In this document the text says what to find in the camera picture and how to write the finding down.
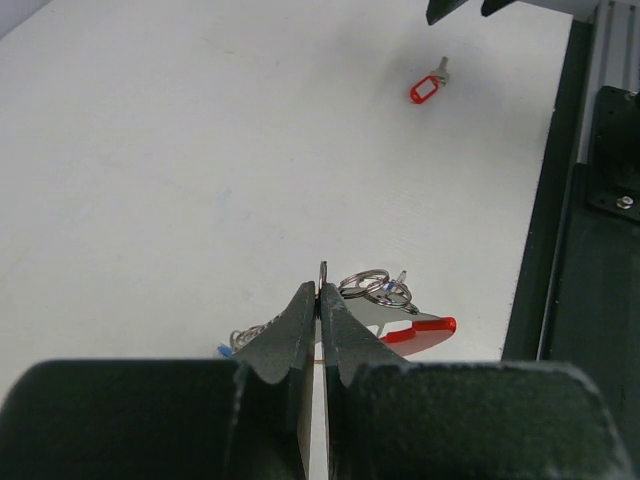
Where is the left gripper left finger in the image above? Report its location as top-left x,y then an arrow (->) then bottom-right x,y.
232,281 -> 316,385

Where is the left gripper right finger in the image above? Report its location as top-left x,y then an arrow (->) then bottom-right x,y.
319,283 -> 408,388

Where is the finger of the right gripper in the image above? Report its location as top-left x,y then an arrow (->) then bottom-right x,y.
481,0 -> 518,16
425,0 -> 467,25

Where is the key organiser with red handle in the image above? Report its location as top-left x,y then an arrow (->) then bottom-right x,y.
227,259 -> 459,359

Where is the key with red tag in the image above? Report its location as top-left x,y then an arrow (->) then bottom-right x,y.
409,56 -> 450,105

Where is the front aluminium rail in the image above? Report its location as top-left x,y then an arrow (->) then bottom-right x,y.
574,1 -> 639,163

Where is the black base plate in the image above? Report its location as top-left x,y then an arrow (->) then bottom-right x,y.
503,21 -> 639,458

